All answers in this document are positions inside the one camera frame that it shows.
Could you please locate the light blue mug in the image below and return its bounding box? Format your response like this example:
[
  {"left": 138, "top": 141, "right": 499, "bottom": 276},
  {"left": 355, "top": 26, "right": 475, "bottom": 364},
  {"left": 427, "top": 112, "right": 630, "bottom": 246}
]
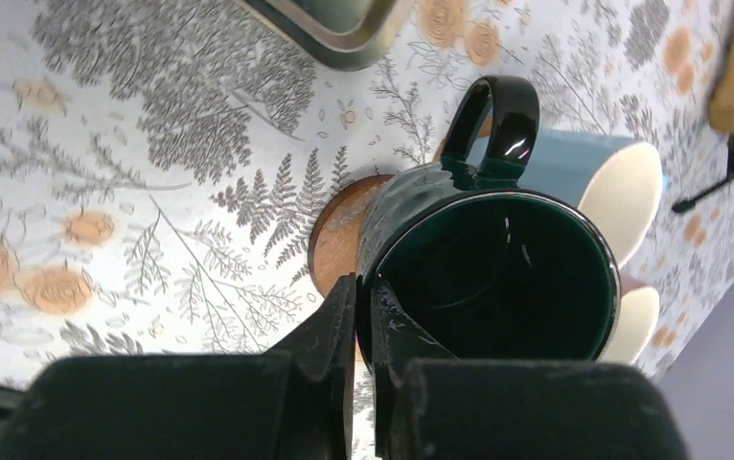
[{"left": 468, "top": 128, "right": 665, "bottom": 269}]

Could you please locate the pink mug white inside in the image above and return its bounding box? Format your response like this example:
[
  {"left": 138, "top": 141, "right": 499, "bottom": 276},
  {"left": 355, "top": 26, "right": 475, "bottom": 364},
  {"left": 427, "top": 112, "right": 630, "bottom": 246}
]
[{"left": 596, "top": 275, "right": 660, "bottom": 365}]

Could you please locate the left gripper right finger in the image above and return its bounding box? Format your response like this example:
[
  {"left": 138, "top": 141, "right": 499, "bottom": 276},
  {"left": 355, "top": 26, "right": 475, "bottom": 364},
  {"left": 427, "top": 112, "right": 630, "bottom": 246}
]
[{"left": 370, "top": 279, "right": 455, "bottom": 459}]

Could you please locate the floral patterned table mat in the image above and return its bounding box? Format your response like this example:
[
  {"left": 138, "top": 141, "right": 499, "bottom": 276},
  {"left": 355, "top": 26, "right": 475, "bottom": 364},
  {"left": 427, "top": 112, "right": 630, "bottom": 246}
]
[{"left": 0, "top": 0, "right": 734, "bottom": 460}]

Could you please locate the metal serving tray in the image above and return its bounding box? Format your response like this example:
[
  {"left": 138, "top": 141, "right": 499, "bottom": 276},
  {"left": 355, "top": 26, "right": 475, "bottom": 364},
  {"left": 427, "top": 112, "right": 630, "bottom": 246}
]
[{"left": 241, "top": 0, "right": 414, "bottom": 72}]

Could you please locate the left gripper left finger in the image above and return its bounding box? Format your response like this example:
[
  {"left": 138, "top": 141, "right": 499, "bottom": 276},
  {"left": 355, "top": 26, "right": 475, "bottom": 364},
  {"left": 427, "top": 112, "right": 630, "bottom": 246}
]
[{"left": 267, "top": 274, "right": 356, "bottom": 459}]

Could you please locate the glossy brown coaster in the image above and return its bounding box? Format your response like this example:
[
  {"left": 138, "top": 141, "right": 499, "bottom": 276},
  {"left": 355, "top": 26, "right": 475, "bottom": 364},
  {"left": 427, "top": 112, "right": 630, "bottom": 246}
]
[{"left": 308, "top": 174, "right": 393, "bottom": 297}]

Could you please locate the dark green mug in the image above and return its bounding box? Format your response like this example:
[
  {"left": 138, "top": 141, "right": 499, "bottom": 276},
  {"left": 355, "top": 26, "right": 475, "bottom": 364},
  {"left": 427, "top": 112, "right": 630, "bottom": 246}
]
[{"left": 357, "top": 76, "right": 621, "bottom": 360}]

